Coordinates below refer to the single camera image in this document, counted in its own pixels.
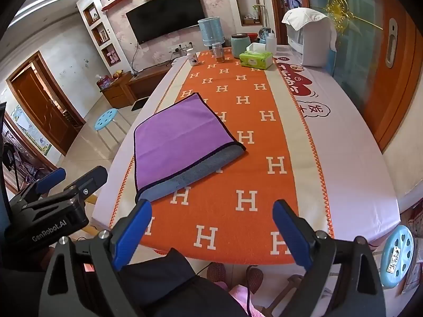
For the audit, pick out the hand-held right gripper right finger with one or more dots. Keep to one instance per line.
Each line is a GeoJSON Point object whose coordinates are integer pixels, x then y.
{"type": "Point", "coordinates": [290, 234]}

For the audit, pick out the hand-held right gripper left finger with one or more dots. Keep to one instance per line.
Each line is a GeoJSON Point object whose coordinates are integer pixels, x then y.
{"type": "Point", "coordinates": [132, 234]}

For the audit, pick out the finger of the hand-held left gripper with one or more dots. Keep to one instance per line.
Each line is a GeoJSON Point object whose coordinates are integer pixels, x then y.
{"type": "Point", "coordinates": [92, 178]}
{"type": "Point", "coordinates": [49, 179]}

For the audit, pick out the purple towel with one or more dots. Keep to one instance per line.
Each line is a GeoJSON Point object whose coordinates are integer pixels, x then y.
{"type": "Point", "coordinates": [178, 138]}

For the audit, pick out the maroon slipper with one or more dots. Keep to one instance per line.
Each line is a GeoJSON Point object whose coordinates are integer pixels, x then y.
{"type": "Point", "coordinates": [216, 271]}
{"type": "Point", "coordinates": [256, 277]}

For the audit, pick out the blue plastic stool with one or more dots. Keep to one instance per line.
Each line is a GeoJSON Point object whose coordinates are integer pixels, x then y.
{"type": "Point", "coordinates": [109, 120]}
{"type": "Point", "coordinates": [398, 254]}

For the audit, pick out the person's dark trouser leg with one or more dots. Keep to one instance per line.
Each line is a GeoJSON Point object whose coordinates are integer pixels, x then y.
{"type": "Point", "coordinates": [172, 287]}

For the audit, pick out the brown wooden door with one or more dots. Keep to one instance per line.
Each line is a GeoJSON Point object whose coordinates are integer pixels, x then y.
{"type": "Point", "coordinates": [39, 105]}

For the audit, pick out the pink cloth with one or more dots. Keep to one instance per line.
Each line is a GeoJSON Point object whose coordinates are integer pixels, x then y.
{"type": "Point", "coordinates": [239, 299]}

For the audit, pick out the black floor mat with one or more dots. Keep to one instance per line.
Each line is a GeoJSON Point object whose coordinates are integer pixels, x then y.
{"type": "Point", "coordinates": [140, 103]}

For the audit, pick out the wooden television cabinet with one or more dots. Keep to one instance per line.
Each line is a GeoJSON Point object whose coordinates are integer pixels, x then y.
{"type": "Point", "coordinates": [122, 89]}

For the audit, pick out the white printed tablecloth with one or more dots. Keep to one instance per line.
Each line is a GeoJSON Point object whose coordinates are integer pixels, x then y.
{"type": "Point", "coordinates": [347, 145]}

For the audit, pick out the orange letter-print blanket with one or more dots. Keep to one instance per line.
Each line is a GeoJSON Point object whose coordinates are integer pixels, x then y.
{"type": "Point", "coordinates": [251, 132]}

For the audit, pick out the white jar brown label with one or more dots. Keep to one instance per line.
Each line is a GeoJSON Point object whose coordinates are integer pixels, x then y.
{"type": "Point", "coordinates": [193, 58]}

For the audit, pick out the wooden sliding door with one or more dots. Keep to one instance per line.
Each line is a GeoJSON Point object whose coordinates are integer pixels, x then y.
{"type": "Point", "coordinates": [400, 105]}

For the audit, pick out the glass jar metal lid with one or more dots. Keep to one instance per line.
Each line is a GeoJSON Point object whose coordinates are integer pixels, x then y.
{"type": "Point", "coordinates": [218, 52]}

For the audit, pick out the green tissue pack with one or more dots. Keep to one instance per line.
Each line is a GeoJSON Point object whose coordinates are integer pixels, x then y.
{"type": "Point", "coordinates": [254, 60]}

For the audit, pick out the white rectangular container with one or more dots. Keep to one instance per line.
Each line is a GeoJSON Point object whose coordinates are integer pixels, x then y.
{"type": "Point", "coordinates": [259, 47]}

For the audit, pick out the blue water bottle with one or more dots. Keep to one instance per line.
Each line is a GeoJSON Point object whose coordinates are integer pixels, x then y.
{"type": "Point", "coordinates": [211, 29]}

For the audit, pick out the white countertop appliance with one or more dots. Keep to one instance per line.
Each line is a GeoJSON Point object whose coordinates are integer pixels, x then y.
{"type": "Point", "coordinates": [314, 44]}

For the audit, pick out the white plastic bottle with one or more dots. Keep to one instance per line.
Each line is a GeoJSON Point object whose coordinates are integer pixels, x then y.
{"type": "Point", "coordinates": [271, 43]}

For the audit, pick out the teal canister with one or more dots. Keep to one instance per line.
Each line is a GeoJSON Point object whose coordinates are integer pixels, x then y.
{"type": "Point", "coordinates": [240, 47]}

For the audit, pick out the red container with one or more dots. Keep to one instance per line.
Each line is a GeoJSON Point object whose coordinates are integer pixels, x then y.
{"type": "Point", "coordinates": [252, 37]}

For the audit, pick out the white cloth cover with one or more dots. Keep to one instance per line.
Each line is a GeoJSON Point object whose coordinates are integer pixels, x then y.
{"type": "Point", "coordinates": [302, 16]}

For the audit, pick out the gold door ornament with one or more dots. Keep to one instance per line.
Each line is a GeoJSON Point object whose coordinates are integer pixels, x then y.
{"type": "Point", "coordinates": [338, 8]}

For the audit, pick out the wall poster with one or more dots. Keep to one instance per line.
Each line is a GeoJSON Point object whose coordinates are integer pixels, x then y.
{"type": "Point", "coordinates": [33, 132]}

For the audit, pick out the white wall niche unit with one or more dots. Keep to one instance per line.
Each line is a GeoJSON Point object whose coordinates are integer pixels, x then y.
{"type": "Point", "coordinates": [99, 36]}

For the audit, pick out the red wall shelf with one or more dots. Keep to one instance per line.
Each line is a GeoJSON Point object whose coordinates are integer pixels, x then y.
{"type": "Point", "coordinates": [115, 2]}

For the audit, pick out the black wall television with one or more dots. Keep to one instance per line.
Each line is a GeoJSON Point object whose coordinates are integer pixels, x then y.
{"type": "Point", "coordinates": [165, 13]}

